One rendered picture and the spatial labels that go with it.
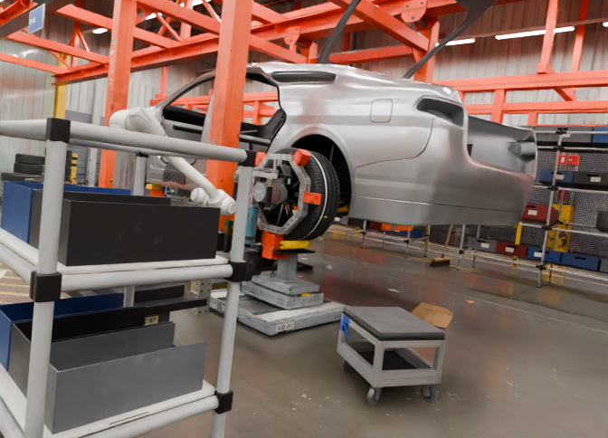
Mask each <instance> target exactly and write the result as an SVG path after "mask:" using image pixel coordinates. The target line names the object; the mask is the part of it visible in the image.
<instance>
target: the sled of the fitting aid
mask: <svg viewBox="0 0 608 438"><path fill-rule="evenodd" d="M241 291H242V292H244V293H247V294H249V295H252V296H253V297H256V298H258V299H261V300H265V301H268V302H269V303H272V304H274V305H277V306H279V307H282V308H284V309H296V308H301V307H307V306H311V305H317V304H321V303H323V297H324V293H322V292H319V291H313V292H307V293H301V294H294V295H288V294H285V293H282V292H280V291H277V290H273V289H271V288H268V287H265V286H262V285H260V284H258V283H255V282H252V279H250V280H249V281H242V286H241Z"/></svg>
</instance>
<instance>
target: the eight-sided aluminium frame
mask: <svg viewBox="0 0 608 438"><path fill-rule="evenodd" d="M293 157H294V155H289V154H288V155H285V154H272V153H269V154H268V155H267V156H266V157H265V158H264V159H263V160H262V162H261V163H260V164H259V165H258V166H257V167H270V166H271V165H272V163H273V161H274V159H277V160H280V159H282V160H285V161H289V162H290V164H291V166H292V168H293V170H294V172H295V173H296V175H297V177H298V179H299V181H300V187H299V201H298V210H297V212H296V213H295V214H294V215H293V216H292V217H291V218H290V219H289V221H288V222H287V223H285V224H284V225H283V226H282V227H279V226H274V225H270V224H268V223H267V221H266V219H265V217H264V215H263V213H262V211H261V208H260V206H259V204H258V201H256V200H255V199H254V197H253V193H252V192H253V188H254V186H255V185H256V184H257V183H259V182H261V176H252V182H251V191H250V199H249V206H257V207H258V208H259V210H258V221H257V225H258V227H259V228H260V230H265V231H267V232H271V233H278V234H289V233H290V232H291V231H292V230H293V229H294V228H295V227H296V226H297V225H298V224H299V223H300V222H301V221H302V220H303V219H304V217H306V215H307V214H308V208H309V204H306V203H303V196H304V192H308V193H309V192H310V186H311V180H310V177H309V176H308V174H307V172H306V171H305V169H304V167H303V166H298V165H297V164H296V163H295V162H294V161H293V159H292V158H293Z"/></svg>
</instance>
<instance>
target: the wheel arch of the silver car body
mask: <svg viewBox="0 0 608 438"><path fill-rule="evenodd" d="M332 143H334V144H335V148H334V154H333V159H332V166H333V168H335V170H336V173H337V177H338V181H339V187H340V190H339V191H342V192H347V193H348V195H349V197H350V201H349V208H348V214H349V211H350V207H351V201H352V180H351V174H350V169H349V165H348V163H347V159H346V157H345V154H344V153H343V151H342V149H341V148H340V146H339V145H338V144H337V143H336V142H335V141H334V140H333V139H332V138H330V137H329V136H327V135H324V134H321V133H309V134H306V135H303V136H301V137H299V138H297V139H296V140H295V141H293V142H292V143H291V144H290V145H289V148H301V149H306V150H310V151H315V152H318V153H319V154H321V155H323V156H324V157H325V158H326V159H327V160H328V161H329V159H330V153H331V148H332ZM298 181H299V179H298V177H297V175H296V173H295V176H294V179H293V183H292V184H294V185H295V184H296V183H297V182H298ZM288 198H289V199H291V198H292V191H291V190H290V191H289V192H288ZM347 217H348V215H347Z"/></svg>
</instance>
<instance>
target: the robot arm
mask: <svg viewBox="0 0 608 438"><path fill-rule="evenodd" d="M109 127H110V128H114V129H125V130H130V131H136V132H141V133H147V134H152V135H158V136H163V137H167V134H166V132H165V131H164V130H163V128H162V126H161V125H160V124H159V122H158V121H157V119H156V118H155V117H154V116H153V115H152V114H151V113H150V112H149V111H148V110H146V109H144V108H142V107H134V108H132V109H124V110H119V111H117V112H115V113H114V114H113V115H112V116H111V117H110V119H109ZM164 158H165V159H167V160H168V161H169V162H170V163H171V164H172V165H173V166H174V167H176V168H177V169H178V170H179V171H181V172H182V173H183V174H184V175H186V176H187V177H188V178H190V179H191V180H192V181H193V182H195V183H196V184H197V185H198V186H200V187H201V188H196V189H195V190H194V191H193V192H192V194H191V200H192V201H193V202H194V203H195V204H196V205H199V206H201V207H220V208H221V213H220V214H221V215H231V214H235V207H236V202H235V201H234V200H233V199H232V198H231V197H230V196H229V195H227V194H226V193H225V192H224V191H223V190H221V189H219V190H218V189H216V188H215V187H214V186H213V185H212V184H211V183H210V182H209V181H208V180H207V179H206V178H205V177H203V176H202V175H201V174H200V173H199V172H198V171H196V170H195V169H194V168H193V167H192V166H190V165H189V164H188V163H187V162H186V161H185V160H184V159H183V158H181V157H164ZM135 169H136V154H135V153H128V152H121V151H116V156H115V169H114V183H113V188H119V189H131V195H133V194H134V182H135Z"/></svg>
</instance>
